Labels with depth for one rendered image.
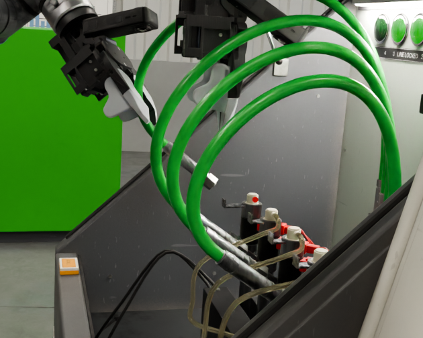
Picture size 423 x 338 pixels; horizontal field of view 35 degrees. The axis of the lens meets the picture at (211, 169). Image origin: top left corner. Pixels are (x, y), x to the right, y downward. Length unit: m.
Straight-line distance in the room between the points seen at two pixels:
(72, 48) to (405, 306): 0.69
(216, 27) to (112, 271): 0.58
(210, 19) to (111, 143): 3.31
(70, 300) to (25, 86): 3.09
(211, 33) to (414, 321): 0.45
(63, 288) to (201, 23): 0.48
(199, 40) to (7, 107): 3.27
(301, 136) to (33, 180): 3.01
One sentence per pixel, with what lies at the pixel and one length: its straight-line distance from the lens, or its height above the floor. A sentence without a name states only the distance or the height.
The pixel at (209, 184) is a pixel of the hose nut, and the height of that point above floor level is 1.13.
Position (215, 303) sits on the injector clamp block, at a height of 0.98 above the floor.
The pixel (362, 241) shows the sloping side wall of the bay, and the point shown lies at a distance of 0.62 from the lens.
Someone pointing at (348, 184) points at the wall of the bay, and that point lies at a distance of 1.29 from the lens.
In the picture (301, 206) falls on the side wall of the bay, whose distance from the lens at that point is 1.32.
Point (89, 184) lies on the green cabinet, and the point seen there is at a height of 0.38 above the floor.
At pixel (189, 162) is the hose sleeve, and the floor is 1.16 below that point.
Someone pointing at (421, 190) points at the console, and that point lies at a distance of 0.60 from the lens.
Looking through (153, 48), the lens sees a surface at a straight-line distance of 1.00.
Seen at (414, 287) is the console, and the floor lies 1.16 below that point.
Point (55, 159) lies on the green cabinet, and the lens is 4.13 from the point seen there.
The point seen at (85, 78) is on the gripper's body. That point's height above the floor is 1.27.
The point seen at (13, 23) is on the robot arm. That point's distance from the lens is 1.13.
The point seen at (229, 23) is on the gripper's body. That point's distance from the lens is 0.86.
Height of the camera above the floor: 1.36
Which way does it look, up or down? 12 degrees down
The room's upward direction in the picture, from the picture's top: 4 degrees clockwise
